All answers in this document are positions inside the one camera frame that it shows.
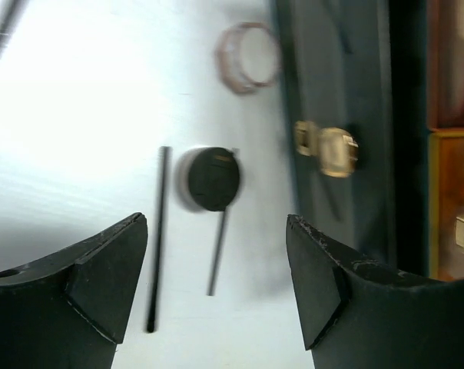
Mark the black round compact jar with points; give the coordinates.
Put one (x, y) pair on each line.
(208, 178)

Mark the yellow drawer box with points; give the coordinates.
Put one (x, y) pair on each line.
(446, 205)

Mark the long black makeup pencil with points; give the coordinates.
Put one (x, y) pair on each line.
(151, 325)

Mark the thin black makeup brush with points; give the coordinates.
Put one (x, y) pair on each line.
(218, 253)

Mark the clear pink round jar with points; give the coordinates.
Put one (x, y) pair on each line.
(248, 57)

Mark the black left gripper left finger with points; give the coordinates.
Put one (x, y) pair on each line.
(70, 309)

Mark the gold drawer knob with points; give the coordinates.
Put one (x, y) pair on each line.
(335, 149)

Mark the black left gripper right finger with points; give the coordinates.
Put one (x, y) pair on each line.
(356, 312)

